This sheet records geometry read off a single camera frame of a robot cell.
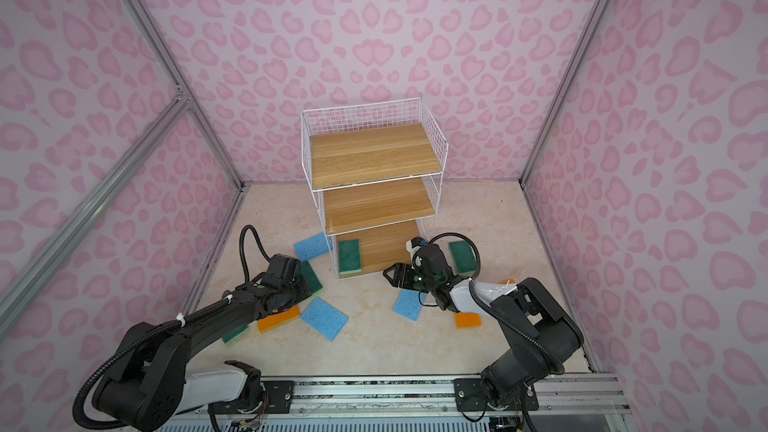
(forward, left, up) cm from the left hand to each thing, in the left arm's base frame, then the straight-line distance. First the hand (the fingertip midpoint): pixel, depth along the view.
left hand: (309, 283), depth 90 cm
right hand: (+1, -25, +4) cm, 25 cm away
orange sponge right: (-11, -46, -3) cm, 48 cm away
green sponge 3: (+9, -48, -2) cm, 49 cm away
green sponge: (+2, 0, -2) cm, 3 cm away
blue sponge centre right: (-6, -29, -2) cm, 30 cm away
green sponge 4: (-19, +10, +15) cm, 26 cm away
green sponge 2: (+9, -12, 0) cm, 15 cm away
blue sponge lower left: (-10, -5, -2) cm, 11 cm away
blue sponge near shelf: (+14, +2, -2) cm, 14 cm away
